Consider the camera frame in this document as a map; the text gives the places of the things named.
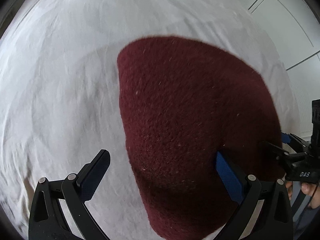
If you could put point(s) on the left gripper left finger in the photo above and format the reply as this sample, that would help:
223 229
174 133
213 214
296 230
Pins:
47 220

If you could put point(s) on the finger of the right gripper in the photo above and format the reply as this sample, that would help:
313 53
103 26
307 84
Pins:
295 142
277 155

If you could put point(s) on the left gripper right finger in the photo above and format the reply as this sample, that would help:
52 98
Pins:
275 218

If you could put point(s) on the dark red knit sweater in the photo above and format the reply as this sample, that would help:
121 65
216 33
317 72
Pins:
182 101

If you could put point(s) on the person's right hand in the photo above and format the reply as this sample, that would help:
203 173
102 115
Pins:
311 190

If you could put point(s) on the white bed sheet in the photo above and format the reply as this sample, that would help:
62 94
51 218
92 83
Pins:
60 93

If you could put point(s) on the white wardrobe with doors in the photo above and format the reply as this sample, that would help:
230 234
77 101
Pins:
294 29

